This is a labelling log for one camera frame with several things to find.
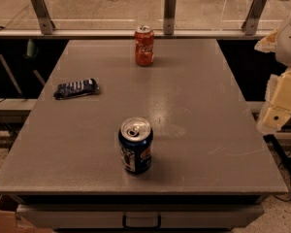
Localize right metal rail bracket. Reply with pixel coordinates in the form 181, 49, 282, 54
242, 0, 268, 36

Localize blue pepsi can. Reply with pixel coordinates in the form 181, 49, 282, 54
118, 117, 153, 174

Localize black stand leg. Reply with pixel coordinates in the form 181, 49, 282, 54
266, 134, 291, 201

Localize metal rail bracket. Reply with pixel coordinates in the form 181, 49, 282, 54
242, 0, 268, 36
163, 0, 177, 35
30, 0, 55, 35

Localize left metal rail bracket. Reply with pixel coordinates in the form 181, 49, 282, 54
30, 0, 55, 35

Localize blue rxbar blueberry wrapper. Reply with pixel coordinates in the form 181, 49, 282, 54
53, 79, 100, 100

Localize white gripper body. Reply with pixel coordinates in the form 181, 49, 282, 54
275, 13, 291, 67

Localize cardboard box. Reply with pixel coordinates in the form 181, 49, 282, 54
0, 195, 52, 233

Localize grey drawer with handle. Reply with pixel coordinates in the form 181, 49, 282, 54
16, 204, 264, 230

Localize middle metal rail bracket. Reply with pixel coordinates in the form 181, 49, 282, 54
163, 0, 177, 35

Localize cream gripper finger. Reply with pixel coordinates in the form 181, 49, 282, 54
257, 67, 291, 135
254, 28, 278, 53

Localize orange soda can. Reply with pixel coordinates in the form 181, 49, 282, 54
135, 25, 154, 66

